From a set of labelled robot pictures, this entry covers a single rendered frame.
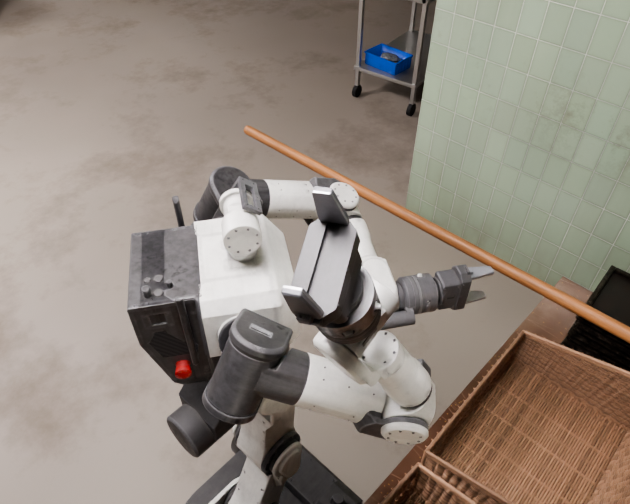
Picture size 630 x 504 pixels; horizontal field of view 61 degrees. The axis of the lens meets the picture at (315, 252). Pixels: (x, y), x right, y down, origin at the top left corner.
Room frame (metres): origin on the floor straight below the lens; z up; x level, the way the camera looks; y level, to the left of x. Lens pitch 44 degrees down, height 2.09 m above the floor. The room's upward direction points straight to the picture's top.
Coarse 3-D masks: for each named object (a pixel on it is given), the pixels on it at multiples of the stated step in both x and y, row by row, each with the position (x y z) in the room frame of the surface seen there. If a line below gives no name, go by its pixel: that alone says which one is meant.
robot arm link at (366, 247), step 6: (354, 210) 0.97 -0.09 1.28; (348, 216) 0.96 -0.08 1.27; (354, 216) 0.96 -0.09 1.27; (360, 216) 0.97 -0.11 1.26; (312, 222) 0.99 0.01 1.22; (354, 222) 0.94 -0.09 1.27; (360, 222) 0.95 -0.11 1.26; (360, 228) 0.93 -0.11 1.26; (366, 228) 0.94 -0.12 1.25; (360, 234) 0.91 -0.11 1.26; (366, 234) 0.92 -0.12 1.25; (360, 240) 0.90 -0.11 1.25; (366, 240) 0.90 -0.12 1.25; (360, 246) 0.88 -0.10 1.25; (366, 246) 0.88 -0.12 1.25; (372, 246) 0.89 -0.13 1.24; (360, 252) 0.87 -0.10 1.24; (366, 252) 0.87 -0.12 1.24; (372, 252) 0.87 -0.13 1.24
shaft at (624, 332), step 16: (272, 144) 1.39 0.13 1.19; (304, 160) 1.30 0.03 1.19; (336, 176) 1.22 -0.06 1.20; (368, 192) 1.14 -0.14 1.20; (384, 208) 1.09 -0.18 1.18; (400, 208) 1.07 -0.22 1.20; (416, 224) 1.02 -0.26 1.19; (432, 224) 1.01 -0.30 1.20; (448, 240) 0.96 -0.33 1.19; (464, 240) 0.95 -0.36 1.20; (480, 256) 0.90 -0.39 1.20; (496, 256) 0.89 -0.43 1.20; (512, 272) 0.84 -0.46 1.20; (544, 288) 0.79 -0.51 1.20; (560, 304) 0.76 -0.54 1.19; (576, 304) 0.74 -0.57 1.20; (592, 320) 0.71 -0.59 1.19; (608, 320) 0.70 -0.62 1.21; (624, 336) 0.66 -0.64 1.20
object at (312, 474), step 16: (304, 448) 0.91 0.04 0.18; (224, 464) 0.85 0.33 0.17; (240, 464) 0.85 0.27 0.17; (304, 464) 0.84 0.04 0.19; (320, 464) 0.84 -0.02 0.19; (208, 480) 0.79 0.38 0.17; (224, 480) 0.79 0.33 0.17; (288, 480) 0.78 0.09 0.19; (304, 480) 0.78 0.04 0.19; (320, 480) 0.78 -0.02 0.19; (336, 480) 0.78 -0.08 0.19; (192, 496) 0.74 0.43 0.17; (208, 496) 0.74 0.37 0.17; (288, 496) 0.74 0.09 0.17; (304, 496) 0.73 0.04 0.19; (320, 496) 0.73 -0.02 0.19; (336, 496) 0.71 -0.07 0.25; (352, 496) 0.73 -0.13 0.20
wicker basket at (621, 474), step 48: (528, 336) 1.01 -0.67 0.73; (480, 384) 0.84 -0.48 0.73; (528, 384) 0.93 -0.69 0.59; (576, 384) 0.89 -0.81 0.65; (624, 384) 0.82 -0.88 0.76; (480, 432) 0.76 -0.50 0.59; (528, 432) 0.76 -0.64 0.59; (576, 432) 0.76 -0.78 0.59; (624, 432) 0.76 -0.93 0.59; (480, 480) 0.62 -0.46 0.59; (528, 480) 0.62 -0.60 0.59; (576, 480) 0.62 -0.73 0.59; (624, 480) 0.58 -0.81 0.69
